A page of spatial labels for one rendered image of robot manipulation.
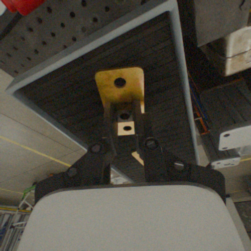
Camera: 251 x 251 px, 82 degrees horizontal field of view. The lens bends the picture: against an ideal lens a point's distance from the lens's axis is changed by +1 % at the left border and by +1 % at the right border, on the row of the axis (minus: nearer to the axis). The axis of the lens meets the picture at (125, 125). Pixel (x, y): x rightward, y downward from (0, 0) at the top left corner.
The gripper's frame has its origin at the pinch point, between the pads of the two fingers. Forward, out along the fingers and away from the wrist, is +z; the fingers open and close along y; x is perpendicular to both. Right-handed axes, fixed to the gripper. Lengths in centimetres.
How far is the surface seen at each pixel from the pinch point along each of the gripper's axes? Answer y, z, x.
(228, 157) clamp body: 30.1, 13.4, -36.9
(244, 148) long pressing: 40, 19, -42
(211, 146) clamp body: 27, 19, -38
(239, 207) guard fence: 355, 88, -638
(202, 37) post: 8.7, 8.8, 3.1
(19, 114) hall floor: -141, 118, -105
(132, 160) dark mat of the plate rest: -0.1, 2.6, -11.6
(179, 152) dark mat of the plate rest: 7.1, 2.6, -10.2
